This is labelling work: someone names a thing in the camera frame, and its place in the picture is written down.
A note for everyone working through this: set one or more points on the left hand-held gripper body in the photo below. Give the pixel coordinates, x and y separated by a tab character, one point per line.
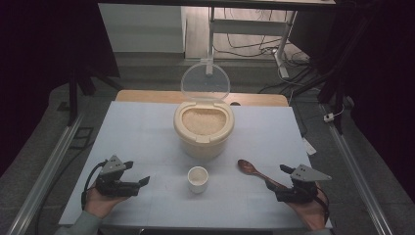
112	187

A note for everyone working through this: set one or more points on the beige rice container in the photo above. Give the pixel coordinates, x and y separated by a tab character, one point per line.
204	143

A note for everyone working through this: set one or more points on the wooden table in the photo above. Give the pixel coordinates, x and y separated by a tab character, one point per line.
147	96

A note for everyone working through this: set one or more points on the person's right hand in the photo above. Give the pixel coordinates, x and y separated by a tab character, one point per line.
310	213

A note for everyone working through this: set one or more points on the white table cover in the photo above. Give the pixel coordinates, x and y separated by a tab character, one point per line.
147	137

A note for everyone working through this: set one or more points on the black stand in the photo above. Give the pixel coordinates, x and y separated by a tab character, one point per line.
73	94

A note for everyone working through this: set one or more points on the aluminium frame rail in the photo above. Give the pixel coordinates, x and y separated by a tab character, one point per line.
45	176
355	176

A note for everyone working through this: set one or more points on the white cabinet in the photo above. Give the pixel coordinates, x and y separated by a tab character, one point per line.
140	29

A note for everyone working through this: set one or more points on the rice in beige container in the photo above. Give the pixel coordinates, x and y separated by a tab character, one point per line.
204	121

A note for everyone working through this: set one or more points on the white paper tag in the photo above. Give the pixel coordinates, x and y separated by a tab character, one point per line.
309	147

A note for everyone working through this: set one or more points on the white cup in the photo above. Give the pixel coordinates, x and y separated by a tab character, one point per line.
197	181

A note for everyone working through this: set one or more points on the white desk frame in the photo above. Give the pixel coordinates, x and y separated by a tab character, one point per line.
248	27

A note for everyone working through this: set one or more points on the clear container lid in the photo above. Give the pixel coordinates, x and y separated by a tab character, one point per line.
205	81

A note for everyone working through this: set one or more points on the person's left hand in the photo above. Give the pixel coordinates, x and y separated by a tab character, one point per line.
102	202

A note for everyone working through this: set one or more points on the brown wooden spoon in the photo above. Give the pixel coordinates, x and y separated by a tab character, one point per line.
253	170

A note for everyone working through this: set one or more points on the small white box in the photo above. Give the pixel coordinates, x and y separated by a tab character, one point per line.
328	117

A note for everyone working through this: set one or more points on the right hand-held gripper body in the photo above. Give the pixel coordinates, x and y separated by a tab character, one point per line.
301	187

